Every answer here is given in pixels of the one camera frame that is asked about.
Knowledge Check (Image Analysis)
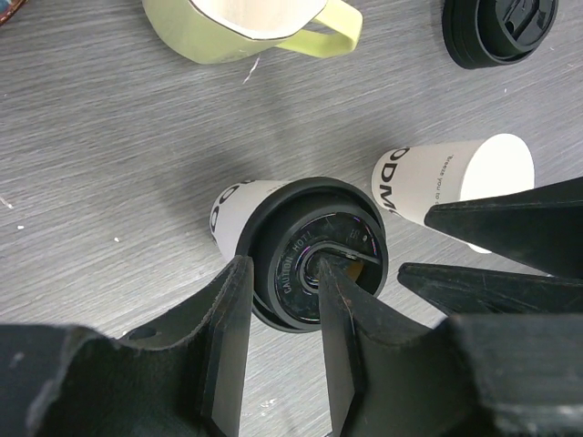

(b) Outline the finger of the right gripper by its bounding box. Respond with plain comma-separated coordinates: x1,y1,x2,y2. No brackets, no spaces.
397,263,582,316
424,178,582,278

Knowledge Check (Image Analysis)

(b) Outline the stack of black cup lids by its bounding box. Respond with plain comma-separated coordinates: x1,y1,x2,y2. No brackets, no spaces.
442,0,558,70

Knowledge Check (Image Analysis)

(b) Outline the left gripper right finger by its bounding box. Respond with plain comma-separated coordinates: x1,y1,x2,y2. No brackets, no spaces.
319,261,451,436

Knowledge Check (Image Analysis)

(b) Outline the yellow mug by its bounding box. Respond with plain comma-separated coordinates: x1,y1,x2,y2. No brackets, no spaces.
141,0,363,65

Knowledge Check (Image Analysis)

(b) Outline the black lid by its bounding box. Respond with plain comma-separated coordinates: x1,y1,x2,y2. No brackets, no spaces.
235,177,389,333

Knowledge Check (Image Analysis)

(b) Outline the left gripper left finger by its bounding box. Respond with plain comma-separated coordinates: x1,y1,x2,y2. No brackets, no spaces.
108,256,253,436

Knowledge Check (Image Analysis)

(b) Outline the white paper cup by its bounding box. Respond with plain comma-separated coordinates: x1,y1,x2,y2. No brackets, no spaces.
210,180,289,260
371,134,535,226

